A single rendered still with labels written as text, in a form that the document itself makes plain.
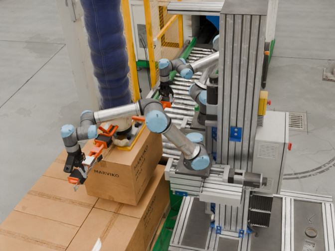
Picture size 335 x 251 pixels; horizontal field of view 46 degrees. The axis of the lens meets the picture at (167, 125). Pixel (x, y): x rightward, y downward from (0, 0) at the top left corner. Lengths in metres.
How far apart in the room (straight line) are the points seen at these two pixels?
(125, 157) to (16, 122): 2.83
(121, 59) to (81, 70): 1.73
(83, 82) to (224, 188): 2.20
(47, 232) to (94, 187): 0.48
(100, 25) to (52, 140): 2.68
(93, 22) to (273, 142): 1.32
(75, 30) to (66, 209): 1.74
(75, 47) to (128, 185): 1.79
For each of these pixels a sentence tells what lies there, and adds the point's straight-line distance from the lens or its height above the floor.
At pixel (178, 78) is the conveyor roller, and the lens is 4.56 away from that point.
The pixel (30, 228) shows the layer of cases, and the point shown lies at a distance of 3.15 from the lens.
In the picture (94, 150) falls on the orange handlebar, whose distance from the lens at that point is 2.55.
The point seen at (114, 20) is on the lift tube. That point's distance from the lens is 2.36.
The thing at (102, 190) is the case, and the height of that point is 0.77.
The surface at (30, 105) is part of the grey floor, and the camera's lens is 5.59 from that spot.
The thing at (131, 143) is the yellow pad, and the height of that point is 1.10.
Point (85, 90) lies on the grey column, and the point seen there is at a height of 0.68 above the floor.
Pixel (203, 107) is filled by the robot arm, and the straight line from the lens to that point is 2.89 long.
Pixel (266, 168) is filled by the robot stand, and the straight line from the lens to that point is 2.71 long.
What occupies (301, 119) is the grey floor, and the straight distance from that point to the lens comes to 4.94.
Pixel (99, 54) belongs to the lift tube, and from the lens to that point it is 2.45.
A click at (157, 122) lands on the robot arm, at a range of 2.14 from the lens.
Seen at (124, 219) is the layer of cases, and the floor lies 0.54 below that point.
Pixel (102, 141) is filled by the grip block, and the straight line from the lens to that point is 2.60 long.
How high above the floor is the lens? 2.82
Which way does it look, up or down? 37 degrees down
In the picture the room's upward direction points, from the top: 4 degrees counter-clockwise
